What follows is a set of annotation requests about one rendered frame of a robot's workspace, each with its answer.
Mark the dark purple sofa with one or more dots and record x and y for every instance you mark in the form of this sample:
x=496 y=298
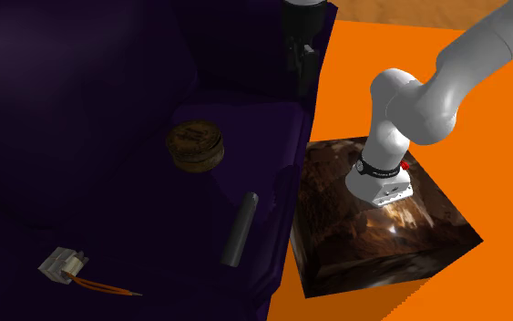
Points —
x=83 y=111

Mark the dark grey cylinder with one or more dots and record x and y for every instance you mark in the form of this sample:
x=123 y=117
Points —
x=239 y=231

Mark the patterned brown robot stand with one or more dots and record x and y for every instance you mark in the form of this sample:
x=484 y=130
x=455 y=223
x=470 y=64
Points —
x=353 y=240

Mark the orange rug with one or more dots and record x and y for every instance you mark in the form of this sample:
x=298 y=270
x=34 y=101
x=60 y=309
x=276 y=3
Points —
x=496 y=284

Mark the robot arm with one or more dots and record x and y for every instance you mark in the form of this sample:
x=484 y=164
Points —
x=420 y=111

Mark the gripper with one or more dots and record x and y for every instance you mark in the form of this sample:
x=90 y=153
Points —
x=304 y=20

